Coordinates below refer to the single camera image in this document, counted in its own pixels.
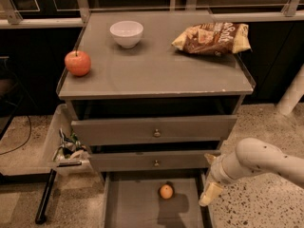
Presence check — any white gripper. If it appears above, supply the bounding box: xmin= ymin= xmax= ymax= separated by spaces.
xmin=199 ymin=153 xmax=235 ymax=207

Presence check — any grey middle drawer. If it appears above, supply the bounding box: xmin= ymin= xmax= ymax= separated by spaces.
xmin=89 ymin=150 xmax=220 ymax=172

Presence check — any white metal railing frame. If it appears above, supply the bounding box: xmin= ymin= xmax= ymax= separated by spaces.
xmin=0 ymin=0 xmax=304 ymax=28

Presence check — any grey drawer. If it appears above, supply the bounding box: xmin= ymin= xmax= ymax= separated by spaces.
xmin=71 ymin=115 xmax=237 ymax=145
xmin=89 ymin=150 xmax=220 ymax=172
xmin=101 ymin=169 xmax=215 ymax=228

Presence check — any clear plastic trash bin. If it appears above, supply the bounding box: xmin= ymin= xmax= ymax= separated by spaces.
xmin=42 ymin=104 xmax=92 ymax=176

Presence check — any brown chip bag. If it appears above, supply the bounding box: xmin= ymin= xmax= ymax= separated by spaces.
xmin=172 ymin=22 xmax=251 ymax=56

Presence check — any small orange fruit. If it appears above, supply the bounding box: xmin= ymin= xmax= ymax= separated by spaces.
xmin=159 ymin=184 xmax=174 ymax=200

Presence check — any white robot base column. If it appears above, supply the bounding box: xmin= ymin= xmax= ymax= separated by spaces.
xmin=276 ymin=65 xmax=304 ymax=115

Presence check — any black cable on floor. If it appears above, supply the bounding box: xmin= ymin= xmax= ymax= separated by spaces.
xmin=0 ymin=114 xmax=33 ymax=156

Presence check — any red apple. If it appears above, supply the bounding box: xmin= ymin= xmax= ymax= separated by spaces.
xmin=65 ymin=50 xmax=91 ymax=77

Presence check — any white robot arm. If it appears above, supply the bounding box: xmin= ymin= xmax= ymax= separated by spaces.
xmin=199 ymin=138 xmax=304 ymax=207

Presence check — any grey top drawer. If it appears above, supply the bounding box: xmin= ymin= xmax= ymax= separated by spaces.
xmin=71 ymin=115 xmax=237 ymax=145

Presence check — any grey bottom drawer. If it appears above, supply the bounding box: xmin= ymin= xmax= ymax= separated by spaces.
xmin=101 ymin=169 xmax=215 ymax=228

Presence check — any white ceramic bowl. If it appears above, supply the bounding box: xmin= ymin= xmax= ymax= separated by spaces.
xmin=109 ymin=21 xmax=143 ymax=48

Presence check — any black metal floor bar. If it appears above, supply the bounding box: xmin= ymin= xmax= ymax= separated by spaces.
xmin=35 ymin=169 xmax=57 ymax=224

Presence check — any grey drawer cabinet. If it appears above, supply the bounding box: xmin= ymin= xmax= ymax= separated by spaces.
xmin=56 ymin=10 xmax=257 ymax=182

